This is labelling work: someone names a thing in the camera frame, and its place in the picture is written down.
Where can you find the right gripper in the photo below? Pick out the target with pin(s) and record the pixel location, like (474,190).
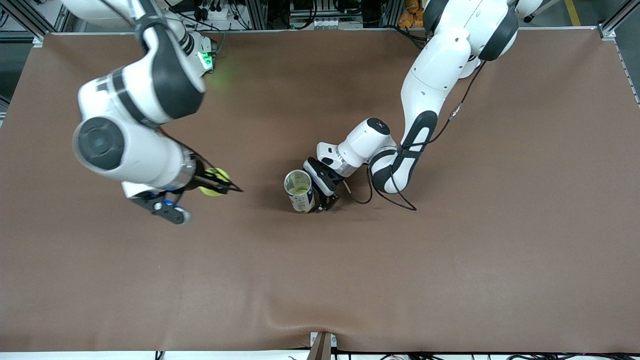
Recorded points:
(202,178)

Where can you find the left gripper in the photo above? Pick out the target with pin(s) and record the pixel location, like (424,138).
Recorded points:
(324,176)

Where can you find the yellow Wilson tennis ball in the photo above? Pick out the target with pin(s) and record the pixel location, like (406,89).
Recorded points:
(223,176)
(300,190)

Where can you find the white blue tennis ball can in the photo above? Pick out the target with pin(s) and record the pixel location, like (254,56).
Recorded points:
(302,204)

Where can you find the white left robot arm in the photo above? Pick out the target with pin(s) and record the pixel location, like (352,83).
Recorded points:
(435,65)

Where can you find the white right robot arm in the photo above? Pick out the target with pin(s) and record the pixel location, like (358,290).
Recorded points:
(135,155)

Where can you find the white power strip black plugs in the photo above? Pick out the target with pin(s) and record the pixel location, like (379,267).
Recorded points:
(220,14)

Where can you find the aluminium equipment rack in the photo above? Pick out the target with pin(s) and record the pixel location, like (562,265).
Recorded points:
(255,15)

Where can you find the orange packaged goods pile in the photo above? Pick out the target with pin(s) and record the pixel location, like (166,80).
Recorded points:
(412,7)

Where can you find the office chair base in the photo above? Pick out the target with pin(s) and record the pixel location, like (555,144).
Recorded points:
(528,18)

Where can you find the metal table clamp bracket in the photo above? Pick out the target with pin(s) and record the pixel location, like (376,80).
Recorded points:
(322,345)

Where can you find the aluminium frame post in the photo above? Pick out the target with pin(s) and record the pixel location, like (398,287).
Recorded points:
(37,41)
(607,32)

